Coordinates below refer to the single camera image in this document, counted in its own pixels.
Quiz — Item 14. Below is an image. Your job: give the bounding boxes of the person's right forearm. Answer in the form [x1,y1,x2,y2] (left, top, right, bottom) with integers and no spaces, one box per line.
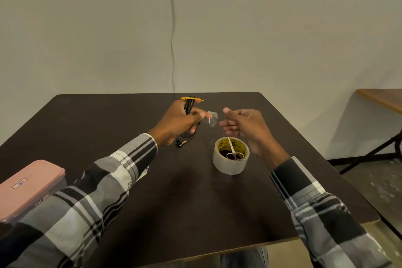
[251,139,394,268]

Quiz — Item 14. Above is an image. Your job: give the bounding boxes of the grey wall cable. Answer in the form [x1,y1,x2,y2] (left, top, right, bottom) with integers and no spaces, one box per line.
[169,0,177,93]

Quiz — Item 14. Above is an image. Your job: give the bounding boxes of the person's left hand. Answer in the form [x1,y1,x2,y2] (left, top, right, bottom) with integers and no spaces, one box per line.
[148,100,213,147]

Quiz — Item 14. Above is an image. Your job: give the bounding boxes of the pink lidded box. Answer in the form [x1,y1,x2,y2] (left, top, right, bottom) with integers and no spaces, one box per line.
[0,160,67,225]

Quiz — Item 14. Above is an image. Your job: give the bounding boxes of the small silver scissors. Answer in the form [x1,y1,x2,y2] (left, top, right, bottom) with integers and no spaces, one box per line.
[225,137,244,162]

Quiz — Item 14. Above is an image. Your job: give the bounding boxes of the person's right hand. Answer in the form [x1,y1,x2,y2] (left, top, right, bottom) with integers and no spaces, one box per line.
[219,107,275,152]

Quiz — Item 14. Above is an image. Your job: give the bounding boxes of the person's left forearm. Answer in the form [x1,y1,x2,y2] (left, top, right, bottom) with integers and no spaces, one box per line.
[0,133,158,268]

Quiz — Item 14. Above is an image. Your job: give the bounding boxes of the wooden table with black legs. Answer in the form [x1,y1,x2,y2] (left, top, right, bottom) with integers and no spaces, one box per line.
[327,88,402,175]

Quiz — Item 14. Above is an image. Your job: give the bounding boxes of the person's legs in jeans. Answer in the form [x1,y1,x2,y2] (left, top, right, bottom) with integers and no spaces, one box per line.
[219,246,269,268]

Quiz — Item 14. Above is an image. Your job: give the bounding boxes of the clear packing tape roll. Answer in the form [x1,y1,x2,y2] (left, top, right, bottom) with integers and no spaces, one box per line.
[212,136,250,175]

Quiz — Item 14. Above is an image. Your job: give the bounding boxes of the black cable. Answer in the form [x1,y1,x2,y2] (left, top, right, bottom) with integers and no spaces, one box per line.
[175,96,202,148]

